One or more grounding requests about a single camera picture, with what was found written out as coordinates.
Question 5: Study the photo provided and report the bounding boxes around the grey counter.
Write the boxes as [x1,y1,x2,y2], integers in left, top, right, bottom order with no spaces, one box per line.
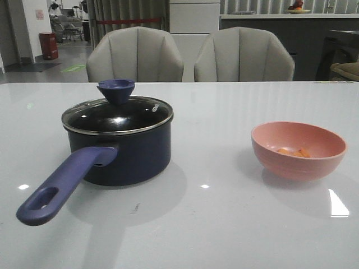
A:
[219,13,358,81]

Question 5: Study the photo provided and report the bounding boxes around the pink bowl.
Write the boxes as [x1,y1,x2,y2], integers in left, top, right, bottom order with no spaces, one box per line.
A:
[251,121,347,181]

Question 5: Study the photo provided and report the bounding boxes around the red barrier tape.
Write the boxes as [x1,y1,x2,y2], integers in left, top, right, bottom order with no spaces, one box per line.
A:
[96,17,162,25]

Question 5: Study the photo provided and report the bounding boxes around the fruit plate on counter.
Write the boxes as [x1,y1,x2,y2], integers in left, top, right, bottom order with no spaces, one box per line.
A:
[287,0,311,14]

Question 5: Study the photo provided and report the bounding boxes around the right beige chair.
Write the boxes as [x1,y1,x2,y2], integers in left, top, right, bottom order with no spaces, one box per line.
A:
[194,27,295,82]

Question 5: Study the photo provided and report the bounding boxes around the white cabinet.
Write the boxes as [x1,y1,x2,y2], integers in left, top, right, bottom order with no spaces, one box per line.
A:
[169,1,220,82]

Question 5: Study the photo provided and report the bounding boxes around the orange ham slices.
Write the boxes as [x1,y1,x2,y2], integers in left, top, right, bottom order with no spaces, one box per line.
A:
[277,148,311,158]

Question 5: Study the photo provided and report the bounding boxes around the left beige chair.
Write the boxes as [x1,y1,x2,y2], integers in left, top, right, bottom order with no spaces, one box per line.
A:
[86,26,184,82]

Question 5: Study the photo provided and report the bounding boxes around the beige chair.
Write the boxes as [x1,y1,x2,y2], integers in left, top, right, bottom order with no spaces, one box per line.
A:
[194,27,295,82]
[86,26,184,82]

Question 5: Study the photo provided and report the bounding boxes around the glass lid with blue knob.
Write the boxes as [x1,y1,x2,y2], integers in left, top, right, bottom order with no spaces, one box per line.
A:
[61,79,174,136]

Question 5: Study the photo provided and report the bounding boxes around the dark blue saucepan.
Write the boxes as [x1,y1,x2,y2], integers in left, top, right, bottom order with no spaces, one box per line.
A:
[16,121,171,226]

